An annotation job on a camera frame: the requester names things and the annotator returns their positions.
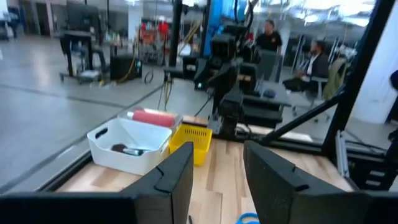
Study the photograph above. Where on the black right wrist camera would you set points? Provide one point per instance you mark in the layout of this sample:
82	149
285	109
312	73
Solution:
224	46

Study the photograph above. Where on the person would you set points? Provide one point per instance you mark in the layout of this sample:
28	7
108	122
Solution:
269	40
317	67

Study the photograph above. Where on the black aluminium rig frame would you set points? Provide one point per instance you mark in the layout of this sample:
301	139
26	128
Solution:
357	77

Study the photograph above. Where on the blue machine column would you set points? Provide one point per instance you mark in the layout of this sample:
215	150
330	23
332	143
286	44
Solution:
217	18

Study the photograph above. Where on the black equipment case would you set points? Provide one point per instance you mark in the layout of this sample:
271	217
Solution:
124	68

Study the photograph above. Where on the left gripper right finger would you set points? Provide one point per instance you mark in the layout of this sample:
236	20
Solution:
276	196

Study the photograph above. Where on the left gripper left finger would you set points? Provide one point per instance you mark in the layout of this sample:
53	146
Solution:
168	196

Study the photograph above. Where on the white plastic bin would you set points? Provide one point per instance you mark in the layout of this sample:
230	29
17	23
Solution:
130	165

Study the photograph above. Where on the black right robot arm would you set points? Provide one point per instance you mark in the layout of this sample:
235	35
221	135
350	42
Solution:
227	121

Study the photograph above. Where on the yellow plastic basket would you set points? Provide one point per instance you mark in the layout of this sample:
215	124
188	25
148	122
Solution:
202	152

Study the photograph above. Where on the black rolling cart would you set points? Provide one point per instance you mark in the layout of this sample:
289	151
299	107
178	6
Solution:
77	34

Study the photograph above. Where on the black desk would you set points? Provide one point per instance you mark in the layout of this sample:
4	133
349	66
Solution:
267	109

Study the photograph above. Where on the pink paint bottle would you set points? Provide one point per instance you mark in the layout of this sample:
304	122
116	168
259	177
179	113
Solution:
155	119

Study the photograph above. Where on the black computer mouse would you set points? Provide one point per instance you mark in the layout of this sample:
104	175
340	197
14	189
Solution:
270	93

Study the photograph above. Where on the olive green jacket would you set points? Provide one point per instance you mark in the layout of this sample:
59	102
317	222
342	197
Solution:
335	77

